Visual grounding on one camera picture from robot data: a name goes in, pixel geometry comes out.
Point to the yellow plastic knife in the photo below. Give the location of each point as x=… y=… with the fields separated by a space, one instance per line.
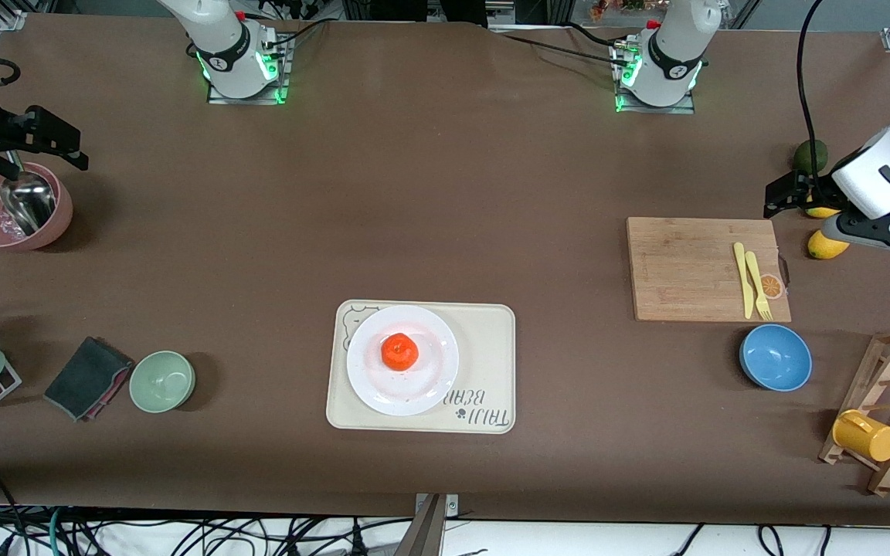
x=744 y=282

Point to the metal scoop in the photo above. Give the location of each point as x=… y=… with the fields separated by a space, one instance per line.
x=26 y=201

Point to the wooden cutting board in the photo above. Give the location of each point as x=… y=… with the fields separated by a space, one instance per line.
x=677 y=270

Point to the pale green bowl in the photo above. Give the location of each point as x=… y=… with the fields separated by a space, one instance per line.
x=162 y=381

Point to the green avocado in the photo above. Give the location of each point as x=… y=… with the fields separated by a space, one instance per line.
x=808 y=156

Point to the yellow plastic fork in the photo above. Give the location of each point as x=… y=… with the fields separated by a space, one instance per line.
x=757 y=282

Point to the yellow mug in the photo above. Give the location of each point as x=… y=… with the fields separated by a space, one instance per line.
x=866 y=436

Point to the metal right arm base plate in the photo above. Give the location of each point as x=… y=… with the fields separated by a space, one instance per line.
x=284 y=77

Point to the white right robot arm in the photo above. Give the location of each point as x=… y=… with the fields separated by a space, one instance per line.
x=221 y=38

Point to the blue bowl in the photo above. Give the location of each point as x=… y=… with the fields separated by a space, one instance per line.
x=776 y=357

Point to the dark folded cloth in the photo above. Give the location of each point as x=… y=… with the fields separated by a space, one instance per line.
x=86 y=378

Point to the yellow lemon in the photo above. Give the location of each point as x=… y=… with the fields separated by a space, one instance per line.
x=820 y=211
x=826 y=246

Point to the clear crumpled plastic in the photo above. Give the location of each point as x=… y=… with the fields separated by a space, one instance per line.
x=5 y=225

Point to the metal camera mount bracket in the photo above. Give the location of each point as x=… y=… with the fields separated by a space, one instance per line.
x=429 y=533

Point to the orange fruit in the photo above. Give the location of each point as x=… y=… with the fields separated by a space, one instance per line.
x=399 y=352

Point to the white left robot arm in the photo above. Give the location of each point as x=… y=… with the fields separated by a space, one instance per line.
x=673 y=54

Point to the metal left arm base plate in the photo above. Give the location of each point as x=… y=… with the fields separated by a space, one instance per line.
x=623 y=104

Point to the white round plate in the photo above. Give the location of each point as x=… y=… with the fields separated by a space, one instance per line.
x=429 y=386

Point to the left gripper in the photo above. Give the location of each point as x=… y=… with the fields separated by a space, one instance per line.
x=810 y=188

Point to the cream tray with bear print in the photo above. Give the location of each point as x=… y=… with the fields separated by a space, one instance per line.
x=487 y=340

